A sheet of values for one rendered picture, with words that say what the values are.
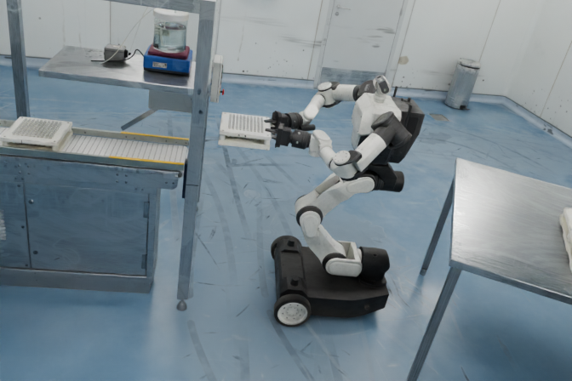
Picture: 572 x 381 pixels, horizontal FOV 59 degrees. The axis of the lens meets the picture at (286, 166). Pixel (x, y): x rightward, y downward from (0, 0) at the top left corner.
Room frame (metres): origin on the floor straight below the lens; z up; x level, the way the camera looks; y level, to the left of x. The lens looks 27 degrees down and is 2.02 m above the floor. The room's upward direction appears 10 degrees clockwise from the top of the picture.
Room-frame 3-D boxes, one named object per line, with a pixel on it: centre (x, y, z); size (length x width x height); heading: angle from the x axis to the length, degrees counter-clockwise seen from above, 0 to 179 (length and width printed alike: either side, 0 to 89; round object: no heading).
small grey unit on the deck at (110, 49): (2.21, 0.84, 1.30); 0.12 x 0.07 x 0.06; 100
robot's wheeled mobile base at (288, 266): (2.37, -0.38, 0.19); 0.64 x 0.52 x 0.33; 98
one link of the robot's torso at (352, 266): (2.38, -0.41, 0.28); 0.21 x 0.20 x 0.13; 98
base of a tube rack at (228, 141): (2.29, 0.23, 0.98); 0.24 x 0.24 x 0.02; 8
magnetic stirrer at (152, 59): (2.23, 0.61, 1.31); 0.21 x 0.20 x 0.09; 10
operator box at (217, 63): (3.08, 0.54, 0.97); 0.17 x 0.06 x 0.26; 10
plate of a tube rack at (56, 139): (2.10, 1.18, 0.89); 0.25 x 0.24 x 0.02; 10
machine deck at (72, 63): (2.15, 0.78, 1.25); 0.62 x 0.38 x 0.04; 100
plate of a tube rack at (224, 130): (2.29, 0.23, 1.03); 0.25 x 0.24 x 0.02; 8
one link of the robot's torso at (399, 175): (2.39, -0.48, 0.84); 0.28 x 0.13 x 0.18; 98
